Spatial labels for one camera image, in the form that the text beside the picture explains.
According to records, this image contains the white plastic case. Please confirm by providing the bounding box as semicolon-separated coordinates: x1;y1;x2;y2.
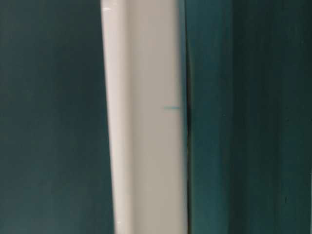
101;0;188;234

